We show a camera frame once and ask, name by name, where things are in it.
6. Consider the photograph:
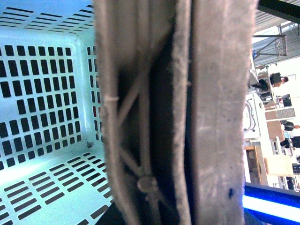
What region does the light blue plastic basket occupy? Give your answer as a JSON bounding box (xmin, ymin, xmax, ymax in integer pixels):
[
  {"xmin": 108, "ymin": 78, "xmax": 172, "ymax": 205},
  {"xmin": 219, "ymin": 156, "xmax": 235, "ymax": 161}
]
[{"xmin": 0, "ymin": 0, "xmax": 113, "ymax": 225}]

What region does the brown basket handle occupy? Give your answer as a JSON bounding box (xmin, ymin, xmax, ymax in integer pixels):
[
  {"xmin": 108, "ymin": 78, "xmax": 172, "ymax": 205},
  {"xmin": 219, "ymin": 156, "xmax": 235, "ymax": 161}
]
[{"xmin": 93, "ymin": 0, "xmax": 258, "ymax": 225}]

